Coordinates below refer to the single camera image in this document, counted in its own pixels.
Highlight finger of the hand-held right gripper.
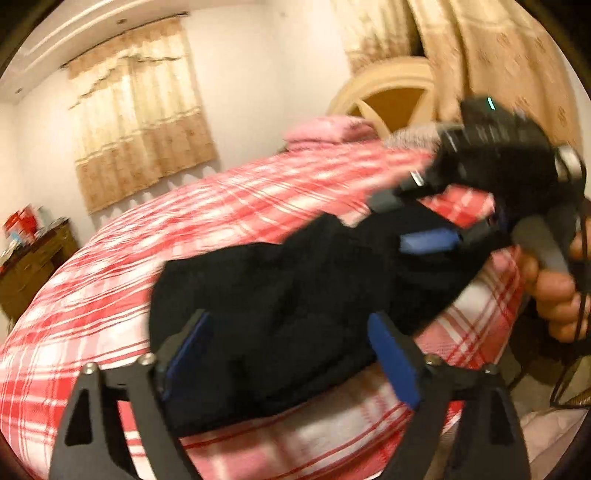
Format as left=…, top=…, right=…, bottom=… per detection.
left=368, top=167, right=445, bottom=214
left=398, top=216, right=512, bottom=254

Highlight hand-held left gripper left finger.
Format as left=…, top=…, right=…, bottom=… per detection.
left=48, top=310, right=211, bottom=480

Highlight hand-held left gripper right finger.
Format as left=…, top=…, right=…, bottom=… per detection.
left=368, top=311, right=532, bottom=480

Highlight black pants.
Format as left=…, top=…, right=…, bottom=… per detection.
left=148, top=198, right=511, bottom=437

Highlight person's right hand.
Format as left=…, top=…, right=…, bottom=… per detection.
left=522, top=225, right=591, bottom=343

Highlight pink folded blanket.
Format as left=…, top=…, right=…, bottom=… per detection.
left=283, top=115, right=377, bottom=152

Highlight cream round headboard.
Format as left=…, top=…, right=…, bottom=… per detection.
left=325, top=56, right=439, bottom=139

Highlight beige patterned long curtain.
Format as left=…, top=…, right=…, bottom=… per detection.
left=331, top=0, right=571, bottom=153

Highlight bed with red plaid sheet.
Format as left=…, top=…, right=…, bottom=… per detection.
left=0, top=141, right=529, bottom=480

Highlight brown wooden desk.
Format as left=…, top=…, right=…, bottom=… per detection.
left=0, top=220, right=80, bottom=324

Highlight beige patterned window curtain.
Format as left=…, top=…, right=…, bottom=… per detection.
left=66, top=17, right=219, bottom=216

